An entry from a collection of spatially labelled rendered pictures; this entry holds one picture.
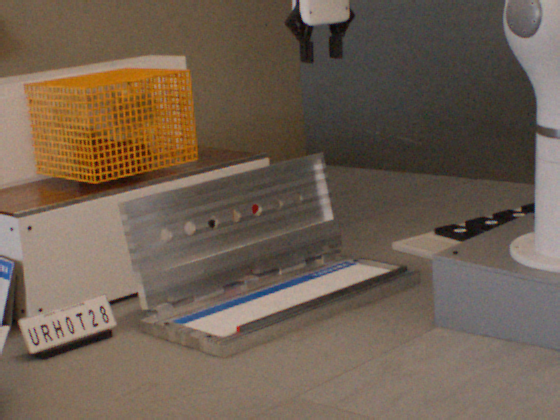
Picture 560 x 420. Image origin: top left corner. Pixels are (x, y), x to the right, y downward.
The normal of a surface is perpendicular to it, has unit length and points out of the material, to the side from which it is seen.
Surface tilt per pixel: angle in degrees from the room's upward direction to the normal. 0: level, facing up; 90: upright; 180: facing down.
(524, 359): 0
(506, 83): 90
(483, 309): 90
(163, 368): 0
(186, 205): 78
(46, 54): 90
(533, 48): 125
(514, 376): 0
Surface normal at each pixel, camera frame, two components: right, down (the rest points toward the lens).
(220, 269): 0.65, -0.08
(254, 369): -0.08, -0.97
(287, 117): 0.73, 0.10
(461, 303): -0.68, 0.22
